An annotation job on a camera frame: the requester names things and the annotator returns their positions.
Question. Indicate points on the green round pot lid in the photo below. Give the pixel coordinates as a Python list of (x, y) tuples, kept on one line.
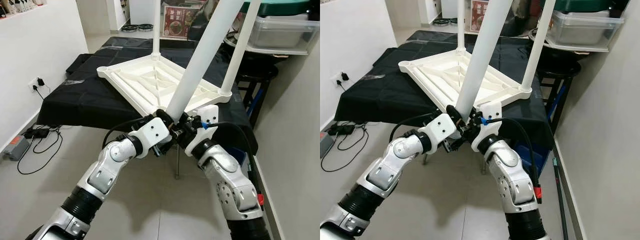
[(285, 6), (585, 5)]

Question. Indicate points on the white plastic table top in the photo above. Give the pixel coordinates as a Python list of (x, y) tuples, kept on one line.
[(440, 75), (145, 82)]

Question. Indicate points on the white plastic table leg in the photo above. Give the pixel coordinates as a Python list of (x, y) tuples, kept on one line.
[(461, 25), (485, 50), (242, 45), (540, 45), (156, 30), (205, 50)]

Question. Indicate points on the red food poster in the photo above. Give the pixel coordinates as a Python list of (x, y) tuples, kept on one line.
[(478, 15), (177, 22)]

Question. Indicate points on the black shiny plastic bag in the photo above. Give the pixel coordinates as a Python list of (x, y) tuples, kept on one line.
[(200, 22), (520, 20)]

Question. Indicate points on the clear storage box orange lid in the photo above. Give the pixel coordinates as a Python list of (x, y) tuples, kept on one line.
[(162, 20)]

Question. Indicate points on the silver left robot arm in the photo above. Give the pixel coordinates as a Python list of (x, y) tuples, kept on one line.
[(380, 170), (100, 175)]

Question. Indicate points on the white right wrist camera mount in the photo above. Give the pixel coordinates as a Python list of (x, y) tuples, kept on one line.
[(490, 130), (205, 135)]

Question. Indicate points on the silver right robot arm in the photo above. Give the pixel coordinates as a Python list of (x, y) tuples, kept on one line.
[(515, 185), (230, 185)]

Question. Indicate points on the black floor rod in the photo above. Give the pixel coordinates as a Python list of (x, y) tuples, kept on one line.
[(561, 200)]

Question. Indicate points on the black table cloth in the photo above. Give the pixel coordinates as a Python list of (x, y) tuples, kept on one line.
[(80, 105), (380, 100)]

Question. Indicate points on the grey box red label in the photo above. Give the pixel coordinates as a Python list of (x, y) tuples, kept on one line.
[(16, 148), (326, 145)]

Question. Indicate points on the clear plastic storage container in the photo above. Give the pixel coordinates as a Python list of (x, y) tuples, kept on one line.
[(585, 30), (285, 35)]

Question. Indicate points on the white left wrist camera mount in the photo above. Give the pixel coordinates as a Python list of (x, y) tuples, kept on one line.
[(152, 135), (440, 130)]

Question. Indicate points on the blue plastic crate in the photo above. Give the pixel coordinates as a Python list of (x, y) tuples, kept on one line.
[(527, 152), (240, 156)]

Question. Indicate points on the black power strip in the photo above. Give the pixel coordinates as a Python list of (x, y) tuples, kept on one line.
[(36, 134), (340, 130)]

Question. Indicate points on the clear tape strip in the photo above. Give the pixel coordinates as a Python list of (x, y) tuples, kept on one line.
[(116, 48), (75, 82), (376, 77)]

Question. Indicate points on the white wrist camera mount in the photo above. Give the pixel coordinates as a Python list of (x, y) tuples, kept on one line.
[(205, 135), (490, 130), (440, 130), (152, 135)]

